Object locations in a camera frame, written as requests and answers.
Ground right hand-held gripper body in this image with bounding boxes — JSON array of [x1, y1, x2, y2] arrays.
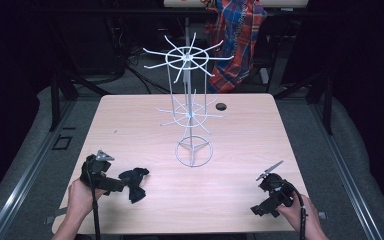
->
[[255, 160, 296, 208]]

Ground person's right hand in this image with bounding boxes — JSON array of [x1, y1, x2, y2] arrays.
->
[[275, 194, 319, 232]]

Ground black frame leg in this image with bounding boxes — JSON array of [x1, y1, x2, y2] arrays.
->
[[273, 71, 335, 136], [48, 64, 111, 133]]

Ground black cloth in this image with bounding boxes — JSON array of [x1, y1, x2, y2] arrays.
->
[[118, 167, 150, 205]]

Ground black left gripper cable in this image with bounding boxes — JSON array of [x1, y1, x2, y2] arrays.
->
[[85, 156, 102, 240]]

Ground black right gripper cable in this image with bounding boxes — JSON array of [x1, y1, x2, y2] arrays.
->
[[279, 179, 309, 240]]

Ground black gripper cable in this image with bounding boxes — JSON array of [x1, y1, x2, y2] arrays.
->
[[279, 179, 309, 240], [85, 156, 102, 240]]

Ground grey metal pole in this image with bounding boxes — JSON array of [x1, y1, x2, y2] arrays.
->
[[183, 16, 192, 84]]

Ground black floor cables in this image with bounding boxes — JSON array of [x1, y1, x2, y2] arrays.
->
[[106, 16, 173, 96]]

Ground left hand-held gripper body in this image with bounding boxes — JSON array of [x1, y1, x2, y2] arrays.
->
[[79, 149, 116, 193]]

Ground red blue plaid cloth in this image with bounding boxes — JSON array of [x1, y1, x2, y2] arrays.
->
[[203, 0, 268, 95]]

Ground metal floor rail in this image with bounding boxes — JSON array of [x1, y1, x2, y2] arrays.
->
[[0, 99, 78, 240], [308, 99, 384, 240]]

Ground person's left hand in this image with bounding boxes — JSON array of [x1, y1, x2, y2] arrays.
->
[[67, 178, 109, 222]]

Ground white wire display rack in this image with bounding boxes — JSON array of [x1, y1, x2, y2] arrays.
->
[[142, 31, 235, 168]]

